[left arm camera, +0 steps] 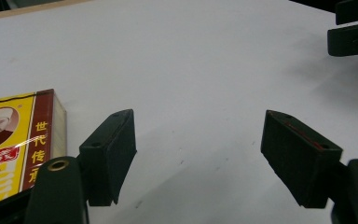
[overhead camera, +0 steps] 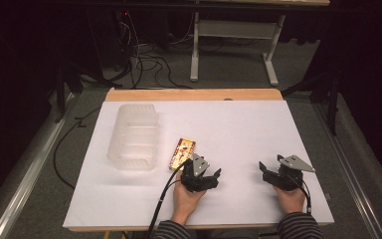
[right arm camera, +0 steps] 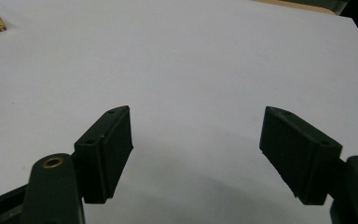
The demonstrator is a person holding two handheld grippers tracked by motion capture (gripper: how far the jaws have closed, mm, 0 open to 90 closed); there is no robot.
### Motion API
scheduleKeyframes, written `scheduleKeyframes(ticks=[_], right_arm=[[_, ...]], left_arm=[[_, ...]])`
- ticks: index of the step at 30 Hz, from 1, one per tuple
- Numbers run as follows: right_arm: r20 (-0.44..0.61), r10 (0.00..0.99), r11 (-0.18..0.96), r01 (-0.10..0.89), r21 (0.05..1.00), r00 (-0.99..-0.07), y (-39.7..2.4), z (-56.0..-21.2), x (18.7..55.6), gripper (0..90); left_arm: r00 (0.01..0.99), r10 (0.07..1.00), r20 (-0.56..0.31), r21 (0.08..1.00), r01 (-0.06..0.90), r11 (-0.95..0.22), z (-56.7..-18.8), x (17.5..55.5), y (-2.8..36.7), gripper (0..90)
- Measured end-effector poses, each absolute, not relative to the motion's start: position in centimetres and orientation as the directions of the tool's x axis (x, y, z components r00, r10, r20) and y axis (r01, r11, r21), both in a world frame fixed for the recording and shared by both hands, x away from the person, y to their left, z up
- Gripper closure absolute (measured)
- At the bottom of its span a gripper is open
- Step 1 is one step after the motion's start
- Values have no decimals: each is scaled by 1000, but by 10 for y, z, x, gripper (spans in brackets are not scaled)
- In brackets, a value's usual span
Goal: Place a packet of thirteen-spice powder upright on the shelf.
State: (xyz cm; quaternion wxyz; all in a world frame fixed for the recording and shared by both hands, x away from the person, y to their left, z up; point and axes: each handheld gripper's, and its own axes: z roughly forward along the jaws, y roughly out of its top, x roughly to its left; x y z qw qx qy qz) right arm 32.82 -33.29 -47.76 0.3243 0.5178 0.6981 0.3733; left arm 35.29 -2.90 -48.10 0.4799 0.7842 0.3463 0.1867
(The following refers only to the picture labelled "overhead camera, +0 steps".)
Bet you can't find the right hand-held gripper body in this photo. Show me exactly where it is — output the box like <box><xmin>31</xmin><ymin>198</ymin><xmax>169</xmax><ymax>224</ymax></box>
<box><xmin>262</xmin><ymin>154</ymin><xmax>316</xmax><ymax>192</ymax></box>

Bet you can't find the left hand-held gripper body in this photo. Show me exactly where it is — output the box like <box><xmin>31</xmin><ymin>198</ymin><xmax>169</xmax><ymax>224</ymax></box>
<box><xmin>180</xmin><ymin>152</ymin><xmax>221</xmax><ymax>194</ymax></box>

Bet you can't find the yellow red snack packet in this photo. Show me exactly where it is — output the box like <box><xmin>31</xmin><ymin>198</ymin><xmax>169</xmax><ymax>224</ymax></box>
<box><xmin>168</xmin><ymin>137</ymin><xmax>197</xmax><ymax>172</ymax></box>

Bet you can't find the clear plastic container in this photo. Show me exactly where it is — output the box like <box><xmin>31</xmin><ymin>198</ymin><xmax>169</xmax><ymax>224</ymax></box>
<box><xmin>105</xmin><ymin>103</ymin><xmax>160</xmax><ymax>172</ymax></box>

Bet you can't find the person's left hand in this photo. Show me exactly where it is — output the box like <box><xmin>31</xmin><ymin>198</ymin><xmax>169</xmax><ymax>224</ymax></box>
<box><xmin>171</xmin><ymin>171</ymin><xmax>208</xmax><ymax>227</ymax></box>

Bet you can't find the person's right hand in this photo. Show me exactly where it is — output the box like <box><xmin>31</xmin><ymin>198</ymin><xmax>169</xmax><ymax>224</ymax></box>
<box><xmin>273</xmin><ymin>183</ymin><xmax>308</xmax><ymax>215</ymax></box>

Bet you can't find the white table cover sheet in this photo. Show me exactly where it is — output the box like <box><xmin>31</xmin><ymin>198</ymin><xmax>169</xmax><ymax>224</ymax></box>
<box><xmin>62</xmin><ymin>100</ymin><xmax>335</xmax><ymax>230</ymax></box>

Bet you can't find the black metal stand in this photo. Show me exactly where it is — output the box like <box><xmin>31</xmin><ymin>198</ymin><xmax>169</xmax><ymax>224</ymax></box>
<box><xmin>53</xmin><ymin>61</ymin><xmax>85</xmax><ymax>124</ymax></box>
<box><xmin>280</xmin><ymin>70</ymin><xmax>343</xmax><ymax>137</ymax></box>

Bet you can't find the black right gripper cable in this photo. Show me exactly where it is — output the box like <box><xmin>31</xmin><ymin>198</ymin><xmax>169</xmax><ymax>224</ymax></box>
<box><xmin>286</xmin><ymin>174</ymin><xmax>313</xmax><ymax>214</ymax></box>

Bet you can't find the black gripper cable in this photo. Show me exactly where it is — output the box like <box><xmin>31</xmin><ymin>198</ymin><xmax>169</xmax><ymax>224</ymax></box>
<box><xmin>144</xmin><ymin>160</ymin><xmax>191</xmax><ymax>239</ymax></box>
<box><xmin>286</xmin><ymin>174</ymin><xmax>313</xmax><ymax>214</ymax></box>

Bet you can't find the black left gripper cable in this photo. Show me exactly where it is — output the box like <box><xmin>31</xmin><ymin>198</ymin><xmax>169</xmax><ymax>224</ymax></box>
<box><xmin>144</xmin><ymin>160</ymin><xmax>191</xmax><ymax>239</ymax></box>

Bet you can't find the metal floor rail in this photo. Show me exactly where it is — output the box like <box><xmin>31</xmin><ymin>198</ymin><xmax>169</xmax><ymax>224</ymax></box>
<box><xmin>0</xmin><ymin>92</ymin><xmax>78</xmax><ymax>239</ymax></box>
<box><xmin>311</xmin><ymin>99</ymin><xmax>382</xmax><ymax>239</ymax></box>

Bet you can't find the tangle of floor cables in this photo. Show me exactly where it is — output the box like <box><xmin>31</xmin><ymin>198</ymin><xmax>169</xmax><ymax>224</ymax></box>
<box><xmin>113</xmin><ymin>11</ymin><xmax>195</xmax><ymax>91</ymax></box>

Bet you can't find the black floor cable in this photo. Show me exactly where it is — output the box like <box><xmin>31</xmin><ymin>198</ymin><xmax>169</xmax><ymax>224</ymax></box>
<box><xmin>52</xmin><ymin>105</ymin><xmax>102</xmax><ymax>191</ymax></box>

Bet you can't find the white metal desk frame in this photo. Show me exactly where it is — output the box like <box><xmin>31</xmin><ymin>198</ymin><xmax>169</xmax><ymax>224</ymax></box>
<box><xmin>189</xmin><ymin>11</ymin><xmax>287</xmax><ymax>88</ymax></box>

